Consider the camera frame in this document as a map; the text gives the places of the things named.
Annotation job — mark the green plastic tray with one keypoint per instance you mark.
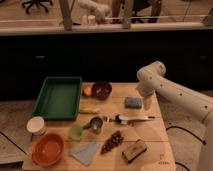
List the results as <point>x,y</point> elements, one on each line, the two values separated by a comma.
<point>59,98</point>

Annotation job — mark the black wooden-top box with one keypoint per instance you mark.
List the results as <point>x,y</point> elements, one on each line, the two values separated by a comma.
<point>134,150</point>

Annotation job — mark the brown grape bunch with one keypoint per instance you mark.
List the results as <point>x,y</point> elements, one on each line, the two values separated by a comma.
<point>113,141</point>

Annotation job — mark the blue sponge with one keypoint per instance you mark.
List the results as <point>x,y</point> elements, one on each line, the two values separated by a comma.
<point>133,102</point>

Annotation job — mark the orange fruit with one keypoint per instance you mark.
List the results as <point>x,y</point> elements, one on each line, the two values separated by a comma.
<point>87,90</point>

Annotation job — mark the wooden table leg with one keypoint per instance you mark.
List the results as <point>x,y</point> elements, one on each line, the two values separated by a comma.
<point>128,6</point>
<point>66,18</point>

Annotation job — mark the yellow banana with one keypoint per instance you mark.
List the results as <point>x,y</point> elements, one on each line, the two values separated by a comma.
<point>89,111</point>

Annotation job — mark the green plastic cup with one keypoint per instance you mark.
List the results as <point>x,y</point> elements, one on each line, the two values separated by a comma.
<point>75,132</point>

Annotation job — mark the wooden table leg right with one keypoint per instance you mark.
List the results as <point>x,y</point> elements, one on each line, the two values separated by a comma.
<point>128,6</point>

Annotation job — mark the blue cloth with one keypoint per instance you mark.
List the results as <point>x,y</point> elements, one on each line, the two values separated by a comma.
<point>84,153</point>

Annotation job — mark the white handled brush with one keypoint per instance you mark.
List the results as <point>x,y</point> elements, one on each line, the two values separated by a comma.
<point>126,120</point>

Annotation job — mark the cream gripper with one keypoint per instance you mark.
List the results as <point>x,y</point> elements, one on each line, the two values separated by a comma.
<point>147,102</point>

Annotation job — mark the white ceramic cup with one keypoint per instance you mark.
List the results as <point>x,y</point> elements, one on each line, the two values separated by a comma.
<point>36,125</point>

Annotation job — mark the metal measuring cup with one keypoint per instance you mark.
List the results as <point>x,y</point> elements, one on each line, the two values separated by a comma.
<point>94,125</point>

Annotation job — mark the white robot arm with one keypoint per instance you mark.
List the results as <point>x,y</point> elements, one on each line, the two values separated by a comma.
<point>151,79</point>

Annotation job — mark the wooden table leg left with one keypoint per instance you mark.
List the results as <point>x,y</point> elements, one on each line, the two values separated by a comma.
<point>66,18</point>

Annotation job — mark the dark red bowl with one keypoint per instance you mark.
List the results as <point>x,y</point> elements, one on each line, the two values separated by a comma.
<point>101,90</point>

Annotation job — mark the orange bowl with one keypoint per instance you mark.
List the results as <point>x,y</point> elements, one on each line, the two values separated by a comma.
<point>48,150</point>

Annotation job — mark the black office chair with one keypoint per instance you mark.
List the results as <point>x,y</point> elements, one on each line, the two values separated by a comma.
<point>28,4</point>

